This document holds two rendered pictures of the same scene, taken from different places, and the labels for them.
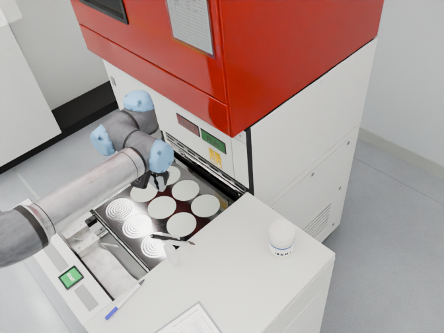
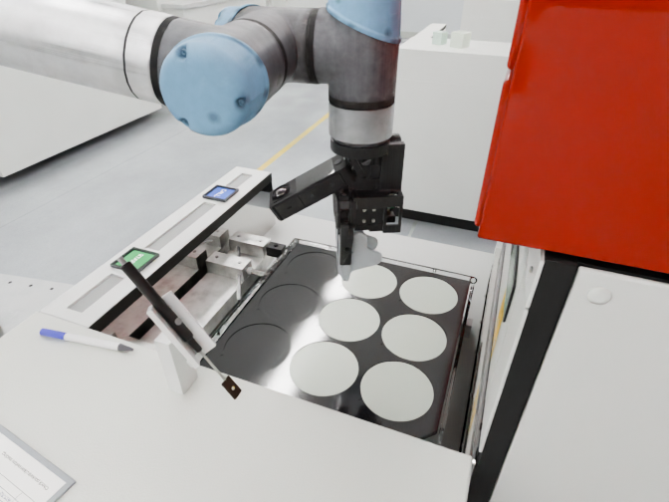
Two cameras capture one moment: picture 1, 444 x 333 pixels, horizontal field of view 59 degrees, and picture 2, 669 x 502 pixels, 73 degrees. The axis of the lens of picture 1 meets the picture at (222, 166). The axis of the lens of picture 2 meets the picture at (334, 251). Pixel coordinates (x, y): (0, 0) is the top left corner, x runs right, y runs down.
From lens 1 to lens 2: 0.84 m
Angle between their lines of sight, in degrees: 46
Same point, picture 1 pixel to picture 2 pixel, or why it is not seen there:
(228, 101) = (516, 57)
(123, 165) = (100, 19)
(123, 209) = (315, 272)
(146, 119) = (340, 52)
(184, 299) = (82, 444)
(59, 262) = (165, 239)
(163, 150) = (193, 53)
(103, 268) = (194, 304)
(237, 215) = (376, 463)
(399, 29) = not seen: outside the picture
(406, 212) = not seen: outside the picture
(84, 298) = (97, 291)
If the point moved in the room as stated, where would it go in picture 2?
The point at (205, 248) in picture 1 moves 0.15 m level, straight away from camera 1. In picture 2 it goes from (241, 429) to (347, 366)
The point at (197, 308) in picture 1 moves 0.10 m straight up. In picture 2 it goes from (51, 487) to (8, 425)
